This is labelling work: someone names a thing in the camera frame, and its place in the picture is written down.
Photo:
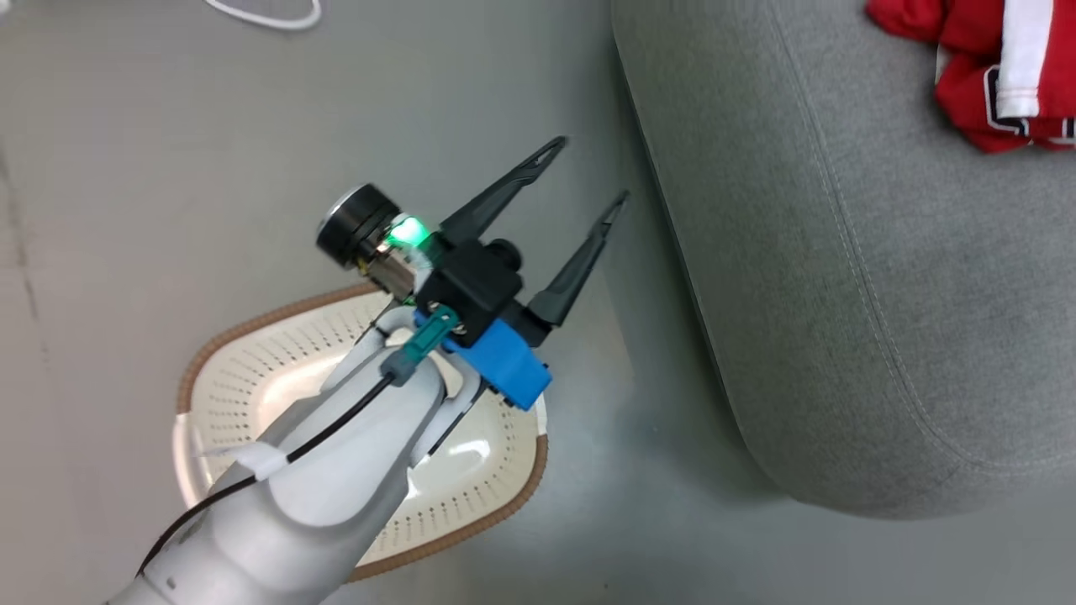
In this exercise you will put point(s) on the red black white sports jersey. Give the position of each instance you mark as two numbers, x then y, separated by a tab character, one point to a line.
983	76

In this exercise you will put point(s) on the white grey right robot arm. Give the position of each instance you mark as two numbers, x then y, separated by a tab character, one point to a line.
336	487

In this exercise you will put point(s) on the right gripper with motor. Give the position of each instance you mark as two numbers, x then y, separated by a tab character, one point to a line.
361	227

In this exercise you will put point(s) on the black wrist camera blue mount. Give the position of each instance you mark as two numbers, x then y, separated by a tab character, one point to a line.
471	294

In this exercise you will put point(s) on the white laundry basket brown rim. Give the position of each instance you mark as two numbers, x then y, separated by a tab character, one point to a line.
244	378

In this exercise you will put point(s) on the grey sofa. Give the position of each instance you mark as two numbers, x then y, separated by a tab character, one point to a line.
883	294

